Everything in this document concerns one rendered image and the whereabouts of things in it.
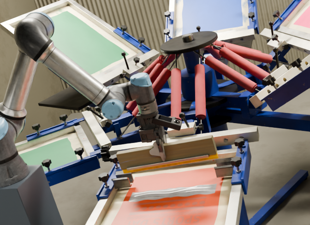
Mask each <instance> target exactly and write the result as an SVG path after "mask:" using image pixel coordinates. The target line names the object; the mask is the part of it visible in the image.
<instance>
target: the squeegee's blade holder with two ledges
mask: <svg viewBox="0 0 310 225"><path fill-rule="evenodd" d="M207 157H209V154H202V155H196V156H190V157H184V158H179V159H173V160H166V161H164V162H163V161H160V162H154V163H148V164H143V165H137V166H130V167H127V170H128V171H129V170H135V169H140V168H146V167H152V166H159V165H165V164H171V163H177V162H182V161H188V160H196V159H201V158H207Z"/></svg>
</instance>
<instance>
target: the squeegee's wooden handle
mask: <svg viewBox="0 0 310 225"><path fill-rule="evenodd" d="M163 145H164V150H165V154H166V159H165V160H173V159H179V158H184V157H190V156H196V155H202V154H209V155H215V154H217V148H216V144H215V141H214V137H213V135H209V136H202V137H197V138H191V139H186V140H181V141H175V142H168V143H164V144H163ZM153 147H154V146H153V145H152V146H147V147H141V148H135V149H129V150H124V151H118V152H117V154H116V156H117V159H118V162H119V165H120V168H121V170H125V169H127V167H130V166H137V165H143V164H148V163H154V162H160V161H163V160H162V159H161V157H160V156H155V155H151V154H150V153H149V151H150V150H151V149H153Z"/></svg>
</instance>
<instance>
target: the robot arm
mask: <svg viewBox="0 0 310 225"><path fill-rule="evenodd" d="M54 29H55V27H54V22H53V20H52V19H51V18H50V17H49V16H48V15H47V14H45V13H43V12H33V13H30V14H28V15H27V16H26V17H25V18H24V19H23V20H21V21H20V22H19V23H18V24H17V25H16V27H15V30H14V39H15V42H16V45H17V47H18V52H17V56H16V59H15V62H14V66H13V69H12V73H11V76H10V80H9V83H8V86H7V89H6V94H5V97H4V100H3V102H2V103H0V187H6V186H9V185H12V184H15V183H17V182H19V181H21V180H22V179H24V178H25V177H26V176H28V174H29V172H30V169H29V167H28V165H27V164H26V163H25V162H24V160H23V159H22V158H21V156H20V155H19V154H18V151H17V148H16V145H15V143H14V142H15V140H16V138H17V137H18V135H19V134H20V133H21V132H22V131H23V129H24V126H25V121H26V120H25V117H26V114H27V111H26V110H25V108H24V107H25V104H26V101H27V98H28V95H29V92H30V88H31V85H32V82H33V79H34V75H35V72H36V69H37V65H38V62H41V63H43V64H44V65H45V66H46V67H48V68H49V69H50V70H52V71H53V72H54V73H55V74H57V75H58V76H59V77H60V78H62V79H63V80H64V81H66V82H67V83H68V84H70V85H71V86H72V87H73V88H74V89H76V90H77V91H78V92H80V93H81V94H82V95H84V96H85V97H86V98H87V99H89V100H90V101H91V102H93V103H94V104H95V105H97V106H98V107H99V108H100V109H101V110H102V114H103V116H104V117H105V118H107V119H109V120H116V119H118V118H119V117H120V116H121V114H122V113H123V111H124V106H125V103H126V102H130V101H134V100H136V102H137V106H138V109H139V112H138V114H137V115H136V118H137V119H138V120H139V123H140V128H139V134H140V137H141V141H142V143H144V142H146V143H149V142H152V141H155V142H154V143H153V146H154V147H153V149H151V150H150V151H149V153H150V154H151V155H155V156H160V157H161V159H162V160H163V162H164V161H165V159H166V154H165V150H164V145H163V144H164V143H167V138H166V134H165V131H164V127H167V128H171V129H174V130H180V129H181V126H182V121H181V120H178V119H174V118H170V117H167V116H163V115H160V114H158V113H159V112H158V106H157V103H156V99H155V95H154V91H153V88H152V82H151V80H150V77H149V75H148V74H147V73H144V72H142V73H137V74H135V75H133V76H131V78H130V82H127V83H121V84H117V85H110V86H108V87H106V86H104V85H103V84H102V83H101V82H99V81H98V80H97V79H95V78H94V77H93V76H92V75H90V74H89V73H88V72H87V71H86V70H84V69H83V68H82V67H80V66H79V65H78V64H77V63H75V62H74V61H73V60H72V59H70V58H69V57H68V56H66V55H65V54H64V53H63V52H61V51H60V50H59V49H58V48H57V47H55V46H54V42H53V41H52V40H51V39H50V38H51V37H52V36H53V34H54Z"/></svg>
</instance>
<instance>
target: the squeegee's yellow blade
mask: <svg viewBox="0 0 310 225"><path fill-rule="evenodd" d="M216 156H218V153H217V154H215V155H209V158H211V157H216ZM207 158H208V157H207ZM201 159H203V158H201ZM204 159H205V158H204ZM196 160H197V159H196ZM190 161H191V160H190ZM185 162H186V161H185ZM179 163H180V162H179ZM171 164H172V163H171ZM165 165H166V164H165ZM159 166H161V165H159ZM154 167H155V166H154ZM146 168H147V167H146ZM148 168H149V167H148ZM140 169H141V168H140ZM143 169H144V168H143ZM135 170H136V169H135ZM137 170H138V169H137ZM126 171H128V170H127V169H125V170H123V172H126ZM129 171H130V170H129Z"/></svg>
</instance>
